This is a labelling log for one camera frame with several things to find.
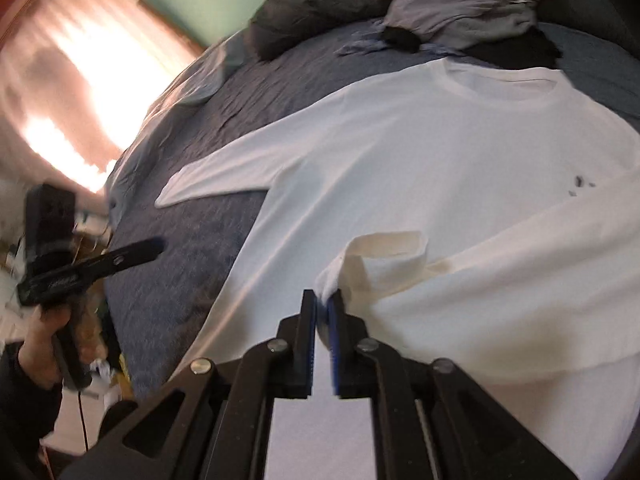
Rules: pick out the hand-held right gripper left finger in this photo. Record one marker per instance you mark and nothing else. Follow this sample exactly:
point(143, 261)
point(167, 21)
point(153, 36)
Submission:
point(311, 340)

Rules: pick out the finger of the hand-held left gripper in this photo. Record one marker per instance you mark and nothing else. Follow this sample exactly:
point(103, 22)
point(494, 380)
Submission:
point(135, 254)

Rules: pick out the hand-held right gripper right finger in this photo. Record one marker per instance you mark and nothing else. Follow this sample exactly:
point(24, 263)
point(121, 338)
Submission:
point(334, 350)

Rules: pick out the white long-sleeved shirt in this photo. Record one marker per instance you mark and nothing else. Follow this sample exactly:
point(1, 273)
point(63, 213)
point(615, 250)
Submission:
point(450, 170)

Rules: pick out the person's left hand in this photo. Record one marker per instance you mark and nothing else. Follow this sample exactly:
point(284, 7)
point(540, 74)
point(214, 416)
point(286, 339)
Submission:
point(42, 350)

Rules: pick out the bed with blue sheet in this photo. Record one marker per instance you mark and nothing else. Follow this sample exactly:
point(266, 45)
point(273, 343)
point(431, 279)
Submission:
point(165, 280)

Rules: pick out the light blue blanket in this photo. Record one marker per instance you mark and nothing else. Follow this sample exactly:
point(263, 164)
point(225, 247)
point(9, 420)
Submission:
point(165, 110)

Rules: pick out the pink curtain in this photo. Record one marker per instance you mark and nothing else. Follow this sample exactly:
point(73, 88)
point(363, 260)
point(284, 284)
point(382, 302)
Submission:
point(90, 60)

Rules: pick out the blue striped cloth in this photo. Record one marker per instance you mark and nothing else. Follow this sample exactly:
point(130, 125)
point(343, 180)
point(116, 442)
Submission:
point(365, 47)

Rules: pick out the dark grey rolled duvet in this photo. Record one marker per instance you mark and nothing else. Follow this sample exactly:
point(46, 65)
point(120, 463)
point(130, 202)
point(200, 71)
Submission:
point(310, 10)

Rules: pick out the black garment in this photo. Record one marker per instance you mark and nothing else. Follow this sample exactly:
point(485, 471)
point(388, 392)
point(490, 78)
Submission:
point(520, 50)

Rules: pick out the grey jacket with black cuffs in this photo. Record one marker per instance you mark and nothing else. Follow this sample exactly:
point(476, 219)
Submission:
point(450, 0)

